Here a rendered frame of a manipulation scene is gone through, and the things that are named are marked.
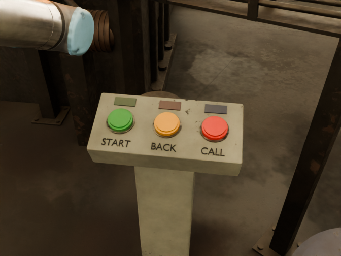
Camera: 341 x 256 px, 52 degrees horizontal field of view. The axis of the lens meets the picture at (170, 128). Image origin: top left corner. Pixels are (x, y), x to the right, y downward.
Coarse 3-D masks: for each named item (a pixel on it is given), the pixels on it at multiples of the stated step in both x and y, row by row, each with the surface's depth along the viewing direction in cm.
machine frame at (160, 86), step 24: (96, 0) 127; (144, 0) 130; (144, 24) 135; (168, 24) 188; (0, 48) 145; (144, 48) 139; (168, 48) 187; (0, 72) 153; (24, 72) 151; (96, 72) 147; (144, 72) 144; (168, 72) 179; (0, 96) 162; (24, 96) 160
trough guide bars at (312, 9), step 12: (240, 0) 71; (252, 0) 69; (264, 0) 68; (276, 0) 74; (300, 0) 63; (312, 0) 61; (324, 0) 60; (336, 0) 59; (252, 12) 70; (312, 12) 62; (324, 12) 61; (336, 12) 60
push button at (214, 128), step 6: (204, 120) 55; (210, 120) 55; (216, 120) 55; (222, 120) 55; (204, 126) 54; (210, 126) 54; (216, 126) 54; (222, 126) 54; (204, 132) 54; (210, 132) 54; (216, 132) 54; (222, 132) 53; (210, 138) 54; (216, 138) 53
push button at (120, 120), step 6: (120, 108) 57; (114, 114) 56; (120, 114) 56; (126, 114) 56; (108, 120) 56; (114, 120) 55; (120, 120) 55; (126, 120) 55; (132, 120) 56; (114, 126) 55; (120, 126) 55; (126, 126) 55
